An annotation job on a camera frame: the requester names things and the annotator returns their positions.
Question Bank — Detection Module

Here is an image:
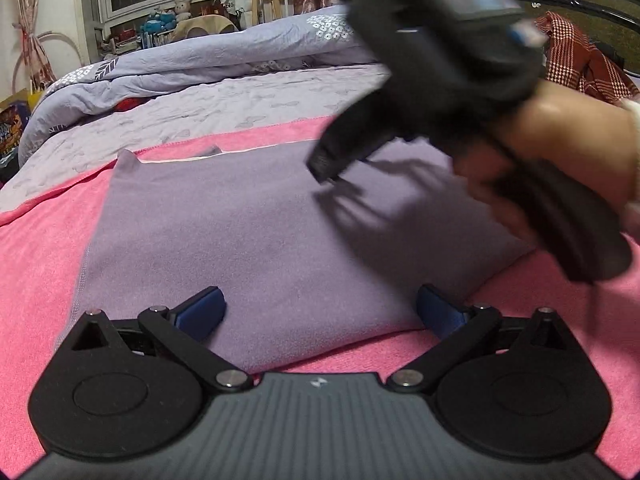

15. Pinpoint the purple fleece shirt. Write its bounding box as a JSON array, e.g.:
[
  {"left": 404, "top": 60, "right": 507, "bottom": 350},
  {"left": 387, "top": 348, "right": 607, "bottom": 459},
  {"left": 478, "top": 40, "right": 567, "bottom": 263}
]
[{"left": 70, "top": 142, "right": 528, "bottom": 373}]

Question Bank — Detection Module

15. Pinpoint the pink checked curtain left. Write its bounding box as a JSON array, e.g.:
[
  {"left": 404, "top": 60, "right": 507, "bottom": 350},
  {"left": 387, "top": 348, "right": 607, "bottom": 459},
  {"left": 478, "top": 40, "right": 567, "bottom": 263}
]
[{"left": 16, "top": 0, "right": 55, "bottom": 90}]

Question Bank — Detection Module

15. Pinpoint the lavender butterfly bed sheet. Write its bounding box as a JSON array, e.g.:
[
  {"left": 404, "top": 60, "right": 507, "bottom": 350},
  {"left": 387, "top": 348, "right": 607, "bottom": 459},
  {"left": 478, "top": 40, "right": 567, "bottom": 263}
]
[{"left": 1, "top": 64, "right": 385, "bottom": 212}]

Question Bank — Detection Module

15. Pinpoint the pink hula hoop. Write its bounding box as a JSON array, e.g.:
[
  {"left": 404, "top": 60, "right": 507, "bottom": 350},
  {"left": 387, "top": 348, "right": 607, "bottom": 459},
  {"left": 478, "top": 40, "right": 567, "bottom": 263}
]
[{"left": 10, "top": 31, "right": 86, "bottom": 94}]

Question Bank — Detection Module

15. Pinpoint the blue-grey floral duvet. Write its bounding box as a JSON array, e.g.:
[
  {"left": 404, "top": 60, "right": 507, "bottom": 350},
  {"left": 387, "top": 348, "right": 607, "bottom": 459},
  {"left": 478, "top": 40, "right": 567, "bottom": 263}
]
[{"left": 17, "top": 6, "right": 374, "bottom": 166}]

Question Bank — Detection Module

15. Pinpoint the red plaid garment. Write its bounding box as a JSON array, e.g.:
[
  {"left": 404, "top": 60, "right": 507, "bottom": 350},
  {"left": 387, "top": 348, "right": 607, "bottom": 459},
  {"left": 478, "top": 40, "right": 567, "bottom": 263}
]
[{"left": 534, "top": 11, "right": 639, "bottom": 105}]

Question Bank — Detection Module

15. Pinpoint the person's right hand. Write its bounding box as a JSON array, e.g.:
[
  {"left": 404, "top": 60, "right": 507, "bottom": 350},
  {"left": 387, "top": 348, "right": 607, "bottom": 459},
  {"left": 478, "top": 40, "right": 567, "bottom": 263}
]
[{"left": 452, "top": 81, "right": 639, "bottom": 244}]

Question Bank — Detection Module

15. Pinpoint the colourful toy box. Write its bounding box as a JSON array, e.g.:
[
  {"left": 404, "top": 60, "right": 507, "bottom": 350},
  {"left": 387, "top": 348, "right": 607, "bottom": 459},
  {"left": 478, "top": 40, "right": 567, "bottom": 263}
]
[{"left": 0, "top": 101, "right": 30, "bottom": 157}]

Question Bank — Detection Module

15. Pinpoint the tan cat bed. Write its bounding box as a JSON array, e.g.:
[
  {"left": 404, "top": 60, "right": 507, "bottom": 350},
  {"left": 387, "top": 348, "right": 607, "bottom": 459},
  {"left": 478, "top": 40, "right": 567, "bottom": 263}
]
[{"left": 168, "top": 14, "right": 238, "bottom": 42}]

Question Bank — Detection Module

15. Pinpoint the dark bed headboard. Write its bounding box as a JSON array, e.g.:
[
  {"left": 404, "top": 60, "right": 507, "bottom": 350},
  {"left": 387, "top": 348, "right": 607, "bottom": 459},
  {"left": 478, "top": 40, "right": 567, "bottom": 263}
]
[{"left": 518, "top": 0, "right": 639, "bottom": 78}]

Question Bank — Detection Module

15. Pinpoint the blue plush toy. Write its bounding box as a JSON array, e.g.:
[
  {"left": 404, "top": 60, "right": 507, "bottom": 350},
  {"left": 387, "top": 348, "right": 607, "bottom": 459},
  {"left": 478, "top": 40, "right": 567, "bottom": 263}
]
[{"left": 140, "top": 9, "right": 177, "bottom": 35}]

